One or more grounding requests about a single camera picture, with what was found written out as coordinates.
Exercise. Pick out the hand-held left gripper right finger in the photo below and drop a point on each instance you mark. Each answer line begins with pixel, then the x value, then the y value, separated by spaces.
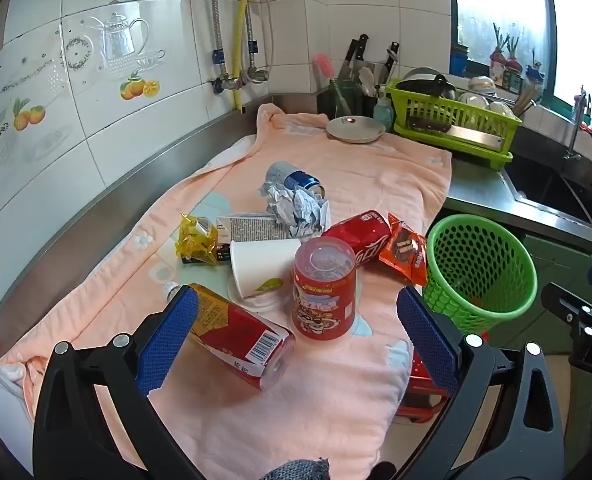
pixel 426 335

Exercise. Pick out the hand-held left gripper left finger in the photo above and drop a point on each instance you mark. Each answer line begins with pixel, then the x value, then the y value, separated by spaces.
pixel 168 340

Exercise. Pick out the red label plastic bottle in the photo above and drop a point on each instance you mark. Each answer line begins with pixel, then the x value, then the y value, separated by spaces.
pixel 225 330

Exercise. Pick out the orange snack packet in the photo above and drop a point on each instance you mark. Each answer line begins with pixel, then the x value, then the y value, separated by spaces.
pixel 401 255

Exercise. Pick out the white plastic cup lid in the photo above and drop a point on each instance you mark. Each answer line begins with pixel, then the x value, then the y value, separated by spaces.
pixel 261 304

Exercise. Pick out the green mesh waste basket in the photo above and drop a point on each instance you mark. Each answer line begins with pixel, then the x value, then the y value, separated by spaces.
pixel 476 240

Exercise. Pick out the red snack canister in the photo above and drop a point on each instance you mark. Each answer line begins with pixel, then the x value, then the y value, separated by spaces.
pixel 321 310

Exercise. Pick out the white paper cup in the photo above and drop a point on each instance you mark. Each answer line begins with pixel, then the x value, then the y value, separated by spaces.
pixel 256 265

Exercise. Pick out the white paper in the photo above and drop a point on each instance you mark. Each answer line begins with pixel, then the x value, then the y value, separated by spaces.
pixel 301 210

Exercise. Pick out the red plastic stool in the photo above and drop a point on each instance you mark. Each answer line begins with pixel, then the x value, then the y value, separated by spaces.
pixel 418 400

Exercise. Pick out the small black box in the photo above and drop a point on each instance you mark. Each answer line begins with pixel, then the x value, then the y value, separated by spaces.
pixel 223 256

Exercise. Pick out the yellow plastic wrapper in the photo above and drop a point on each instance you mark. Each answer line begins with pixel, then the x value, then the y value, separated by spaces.
pixel 195 240

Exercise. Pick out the steel kitchen sink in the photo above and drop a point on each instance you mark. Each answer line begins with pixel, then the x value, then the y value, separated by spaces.
pixel 551 185

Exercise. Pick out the dented red soda can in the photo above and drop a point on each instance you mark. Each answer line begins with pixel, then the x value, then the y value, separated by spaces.
pixel 356 235

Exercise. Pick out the grey speckled carton box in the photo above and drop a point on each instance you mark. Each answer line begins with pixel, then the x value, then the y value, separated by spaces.
pixel 251 230

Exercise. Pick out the steel sink faucet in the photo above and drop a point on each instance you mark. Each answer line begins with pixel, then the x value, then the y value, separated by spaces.
pixel 576 125

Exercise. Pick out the grey knit cloth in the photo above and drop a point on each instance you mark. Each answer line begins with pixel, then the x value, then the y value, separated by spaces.
pixel 296 469

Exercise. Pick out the steel cleaver knife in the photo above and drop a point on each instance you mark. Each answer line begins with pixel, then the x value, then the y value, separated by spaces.
pixel 471 137

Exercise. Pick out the peach printed towel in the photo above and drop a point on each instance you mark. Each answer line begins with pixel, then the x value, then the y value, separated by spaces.
pixel 326 170

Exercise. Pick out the bundle of wooden chopsticks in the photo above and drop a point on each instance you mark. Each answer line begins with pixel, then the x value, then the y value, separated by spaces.
pixel 526 97

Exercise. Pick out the white bowl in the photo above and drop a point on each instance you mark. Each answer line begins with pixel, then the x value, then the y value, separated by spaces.
pixel 500 108
pixel 471 100

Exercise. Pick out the blue drink can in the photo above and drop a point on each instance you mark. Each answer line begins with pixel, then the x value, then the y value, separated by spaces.
pixel 296 178

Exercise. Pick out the white ceramic plate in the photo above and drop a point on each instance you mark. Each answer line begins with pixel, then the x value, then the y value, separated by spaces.
pixel 356 127

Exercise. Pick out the teal soap bottle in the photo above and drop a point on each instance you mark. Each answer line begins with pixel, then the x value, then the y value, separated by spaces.
pixel 383 110

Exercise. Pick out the green plastic dish rack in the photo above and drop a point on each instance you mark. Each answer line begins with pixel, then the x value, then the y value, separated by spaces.
pixel 426 105

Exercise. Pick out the sprouting potted plants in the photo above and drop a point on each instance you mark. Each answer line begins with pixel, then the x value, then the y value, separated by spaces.
pixel 506 57

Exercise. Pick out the black pot lid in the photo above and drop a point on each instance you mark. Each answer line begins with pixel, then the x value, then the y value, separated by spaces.
pixel 421 85

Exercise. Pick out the blue plastic containers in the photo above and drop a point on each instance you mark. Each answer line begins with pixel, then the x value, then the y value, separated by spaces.
pixel 458 60

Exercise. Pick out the white rice spoon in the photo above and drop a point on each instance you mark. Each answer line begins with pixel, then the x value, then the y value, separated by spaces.
pixel 367 80

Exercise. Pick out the metal water valve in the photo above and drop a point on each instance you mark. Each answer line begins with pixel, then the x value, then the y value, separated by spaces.
pixel 235 80

